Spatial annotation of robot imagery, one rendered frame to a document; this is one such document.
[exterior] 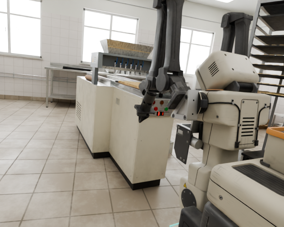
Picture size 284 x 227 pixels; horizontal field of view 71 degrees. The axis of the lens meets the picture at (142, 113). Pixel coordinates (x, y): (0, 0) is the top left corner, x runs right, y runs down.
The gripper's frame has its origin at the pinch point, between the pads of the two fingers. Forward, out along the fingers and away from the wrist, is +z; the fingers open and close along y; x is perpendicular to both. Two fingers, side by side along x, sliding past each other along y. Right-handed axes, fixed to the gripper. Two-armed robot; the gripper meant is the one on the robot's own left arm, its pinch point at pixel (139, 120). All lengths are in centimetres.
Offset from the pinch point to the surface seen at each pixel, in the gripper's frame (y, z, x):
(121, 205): -8, 82, 10
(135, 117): -21, 33, -40
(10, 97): 117, 283, -386
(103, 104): -11, 63, -93
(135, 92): -22, 18, -54
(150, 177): -40, 77, -8
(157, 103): -34, 15, -36
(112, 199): -4, 86, 1
